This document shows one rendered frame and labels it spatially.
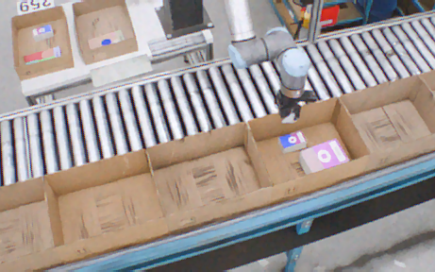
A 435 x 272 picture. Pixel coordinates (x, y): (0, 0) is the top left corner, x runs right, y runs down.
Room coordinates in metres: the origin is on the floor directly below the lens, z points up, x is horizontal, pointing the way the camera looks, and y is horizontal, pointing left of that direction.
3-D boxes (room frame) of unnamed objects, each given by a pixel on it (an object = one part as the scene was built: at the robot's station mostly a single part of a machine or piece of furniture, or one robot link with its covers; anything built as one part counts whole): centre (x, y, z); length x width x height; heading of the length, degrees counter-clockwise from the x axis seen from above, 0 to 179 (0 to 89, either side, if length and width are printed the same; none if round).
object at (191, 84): (1.34, 0.21, 0.72); 0.52 x 0.05 x 0.05; 21
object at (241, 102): (1.41, 0.02, 0.72); 0.52 x 0.05 x 0.05; 21
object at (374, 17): (2.73, -0.91, 0.15); 0.31 x 0.31 x 0.29
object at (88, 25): (1.82, 0.76, 0.80); 0.38 x 0.28 x 0.10; 22
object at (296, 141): (1.09, -0.19, 0.91); 0.10 x 0.06 x 0.05; 111
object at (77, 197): (0.74, 0.49, 0.96); 0.39 x 0.29 x 0.17; 111
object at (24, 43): (1.71, 1.07, 0.80); 0.38 x 0.28 x 0.10; 21
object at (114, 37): (1.73, 0.73, 0.76); 0.19 x 0.14 x 0.02; 116
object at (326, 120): (1.02, -0.23, 0.96); 0.39 x 0.29 x 0.17; 111
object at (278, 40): (1.25, -0.11, 1.29); 0.12 x 0.12 x 0.09; 22
